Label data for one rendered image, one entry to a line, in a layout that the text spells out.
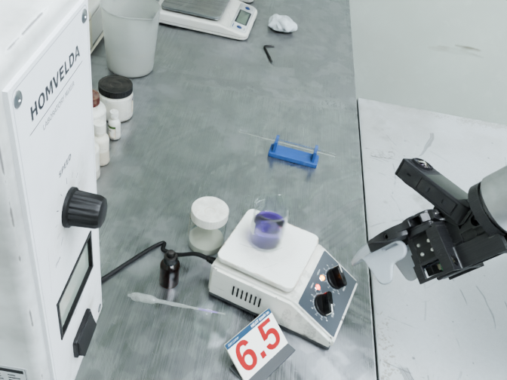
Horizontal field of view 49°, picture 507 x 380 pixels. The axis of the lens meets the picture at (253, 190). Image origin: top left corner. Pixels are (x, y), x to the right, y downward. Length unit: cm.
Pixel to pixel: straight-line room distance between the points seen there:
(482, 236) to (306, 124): 63
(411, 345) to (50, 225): 73
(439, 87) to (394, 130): 105
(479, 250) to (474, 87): 171
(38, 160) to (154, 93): 108
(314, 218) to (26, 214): 85
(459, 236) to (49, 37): 59
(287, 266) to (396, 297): 22
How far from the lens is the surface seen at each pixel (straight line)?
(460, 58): 230
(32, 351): 25
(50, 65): 19
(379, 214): 107
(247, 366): 78
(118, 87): 114
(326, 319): 82
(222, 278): 81
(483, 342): 95
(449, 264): 70
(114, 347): 81
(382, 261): 76
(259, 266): 79
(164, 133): 114
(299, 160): 112
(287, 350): 82
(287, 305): 79
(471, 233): 71
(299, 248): 83
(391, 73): 228
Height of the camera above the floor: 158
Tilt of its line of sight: 41 degrees down
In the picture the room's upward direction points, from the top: 11 degrees clockwise
